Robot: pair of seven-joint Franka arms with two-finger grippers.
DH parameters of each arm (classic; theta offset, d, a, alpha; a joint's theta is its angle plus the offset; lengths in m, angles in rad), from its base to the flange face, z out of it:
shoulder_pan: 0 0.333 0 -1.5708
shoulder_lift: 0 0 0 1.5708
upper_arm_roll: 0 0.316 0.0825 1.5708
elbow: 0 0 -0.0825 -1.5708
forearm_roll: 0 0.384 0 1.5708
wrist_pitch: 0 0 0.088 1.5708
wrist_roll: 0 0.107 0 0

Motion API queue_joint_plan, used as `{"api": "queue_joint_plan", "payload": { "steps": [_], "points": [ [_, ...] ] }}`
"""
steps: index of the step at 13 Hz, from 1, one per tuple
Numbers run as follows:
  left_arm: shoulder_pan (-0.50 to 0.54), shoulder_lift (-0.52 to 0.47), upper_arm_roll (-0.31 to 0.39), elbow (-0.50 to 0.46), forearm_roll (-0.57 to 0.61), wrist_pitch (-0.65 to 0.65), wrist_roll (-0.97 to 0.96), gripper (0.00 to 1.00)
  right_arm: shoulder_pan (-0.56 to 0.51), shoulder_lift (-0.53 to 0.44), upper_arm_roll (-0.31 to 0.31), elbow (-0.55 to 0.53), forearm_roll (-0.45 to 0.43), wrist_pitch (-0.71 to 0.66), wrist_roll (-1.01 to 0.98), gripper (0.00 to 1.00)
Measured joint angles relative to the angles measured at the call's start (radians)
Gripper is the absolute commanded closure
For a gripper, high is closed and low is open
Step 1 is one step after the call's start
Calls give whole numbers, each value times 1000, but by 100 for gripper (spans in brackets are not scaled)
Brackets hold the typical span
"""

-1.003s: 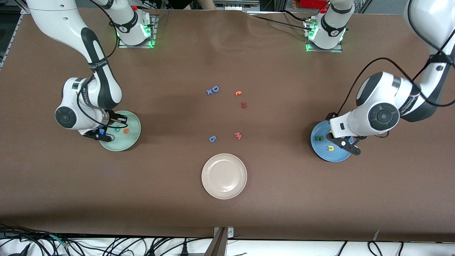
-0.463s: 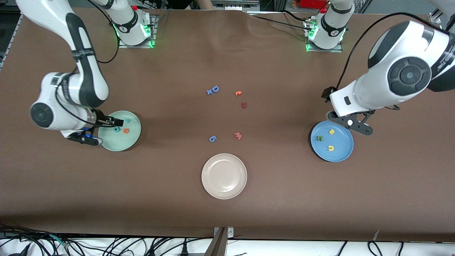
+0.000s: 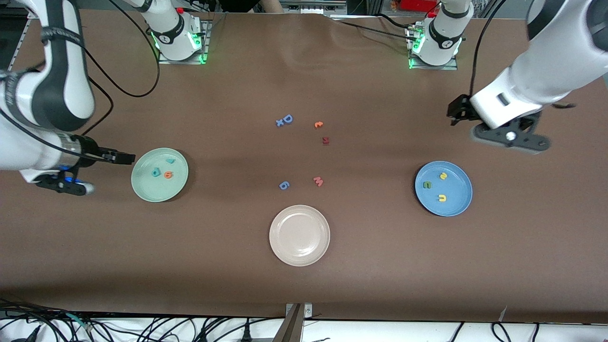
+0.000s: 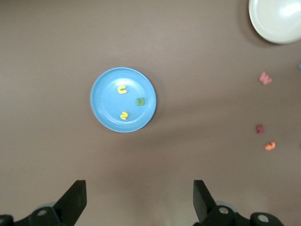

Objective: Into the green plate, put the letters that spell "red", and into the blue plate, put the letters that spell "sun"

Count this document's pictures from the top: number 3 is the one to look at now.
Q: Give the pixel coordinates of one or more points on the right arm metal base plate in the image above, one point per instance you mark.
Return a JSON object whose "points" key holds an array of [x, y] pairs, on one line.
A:
{"points": [[207, 42]]}

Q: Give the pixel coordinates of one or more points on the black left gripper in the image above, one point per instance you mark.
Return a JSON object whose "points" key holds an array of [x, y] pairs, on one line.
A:
{"points": [[460, 108]]}

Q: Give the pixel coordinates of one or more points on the light green round plate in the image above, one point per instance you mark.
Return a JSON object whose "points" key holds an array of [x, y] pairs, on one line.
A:
{"points": [[152, 190]]}

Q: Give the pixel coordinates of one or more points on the blue round plate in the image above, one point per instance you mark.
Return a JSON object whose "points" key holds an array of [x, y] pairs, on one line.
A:
{"points": [[456, 206]]}

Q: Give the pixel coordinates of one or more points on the pink foam letter W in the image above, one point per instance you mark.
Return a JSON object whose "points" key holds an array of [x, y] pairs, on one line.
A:
{"points": [[318, 181]]}

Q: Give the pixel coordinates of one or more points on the beige round plate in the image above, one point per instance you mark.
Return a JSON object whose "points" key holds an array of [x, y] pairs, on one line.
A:
{"points": [[299, 235]]}

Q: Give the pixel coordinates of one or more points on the red box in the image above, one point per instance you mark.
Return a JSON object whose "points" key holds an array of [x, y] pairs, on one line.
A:
{"points": [[418, 4]]}

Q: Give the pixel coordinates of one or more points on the white paper scrap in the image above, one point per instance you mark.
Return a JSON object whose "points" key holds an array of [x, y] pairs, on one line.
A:
{"points": [[502, 314]]}

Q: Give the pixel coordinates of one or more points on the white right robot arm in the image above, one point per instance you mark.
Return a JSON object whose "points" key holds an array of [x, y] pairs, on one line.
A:
{"points": [[23, 147]]}

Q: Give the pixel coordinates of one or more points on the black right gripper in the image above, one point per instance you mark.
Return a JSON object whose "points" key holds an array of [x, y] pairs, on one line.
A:
{"points": [[91, 152]]}

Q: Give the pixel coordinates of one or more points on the blue foam letter D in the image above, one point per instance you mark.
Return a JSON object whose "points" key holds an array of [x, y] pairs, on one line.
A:
{"points": [[288, 118]]}

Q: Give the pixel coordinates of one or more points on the brown table cover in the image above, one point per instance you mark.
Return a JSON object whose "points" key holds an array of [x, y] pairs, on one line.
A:
{"points": [[95, 261]]}

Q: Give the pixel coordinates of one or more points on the blue foam digit six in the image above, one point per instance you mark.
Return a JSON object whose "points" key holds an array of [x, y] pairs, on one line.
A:
{"points": [[284, 185]]}

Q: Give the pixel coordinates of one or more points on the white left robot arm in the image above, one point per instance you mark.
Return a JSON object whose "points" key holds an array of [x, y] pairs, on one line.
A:
{"points": [[546, 71]]}

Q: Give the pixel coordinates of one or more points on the metal rail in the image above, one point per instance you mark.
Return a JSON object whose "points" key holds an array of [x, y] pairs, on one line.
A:
{"points": [[313, 7]]}

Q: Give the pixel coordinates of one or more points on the aluminium camera post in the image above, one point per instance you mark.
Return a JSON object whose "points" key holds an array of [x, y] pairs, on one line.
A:
{"points": [[292, 327]]}

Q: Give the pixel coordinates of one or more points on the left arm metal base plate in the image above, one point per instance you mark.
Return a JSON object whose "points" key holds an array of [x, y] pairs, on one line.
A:
{"points": [[449, 67]]}

